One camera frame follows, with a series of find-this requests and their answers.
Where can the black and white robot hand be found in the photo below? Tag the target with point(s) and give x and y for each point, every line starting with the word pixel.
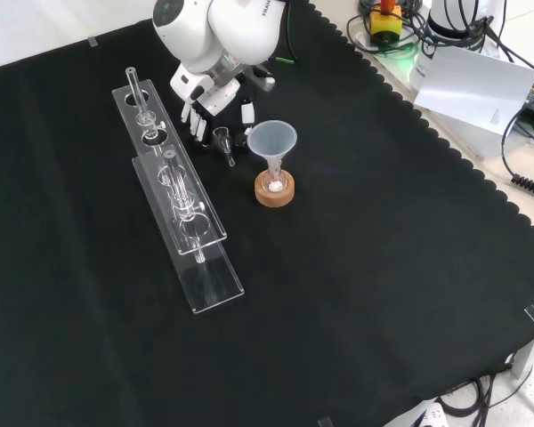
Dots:
pixel 200 91

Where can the translucent plastic funnel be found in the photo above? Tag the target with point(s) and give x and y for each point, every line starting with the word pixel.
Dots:
pixel 272 138

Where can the clear acrylic funnel stand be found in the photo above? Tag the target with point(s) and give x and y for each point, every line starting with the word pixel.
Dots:
pixel 178 195

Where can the clear cloth clip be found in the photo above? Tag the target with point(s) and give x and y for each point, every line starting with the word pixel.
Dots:
pixel 92 42
pixel 326 421

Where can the small round-bottom glass flask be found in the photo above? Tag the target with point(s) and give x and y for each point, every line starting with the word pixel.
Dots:
pixel 275 183

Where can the yellow stop button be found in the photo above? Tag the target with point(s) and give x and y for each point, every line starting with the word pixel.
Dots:
pixel 385 24

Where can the black cloth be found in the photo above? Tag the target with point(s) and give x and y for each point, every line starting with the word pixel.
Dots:
pixel 338 289

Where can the pale board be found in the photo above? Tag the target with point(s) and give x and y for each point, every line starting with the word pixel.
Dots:
pixel 471 84

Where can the white power strip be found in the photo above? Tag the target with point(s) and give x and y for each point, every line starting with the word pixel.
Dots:
pixel 431 416

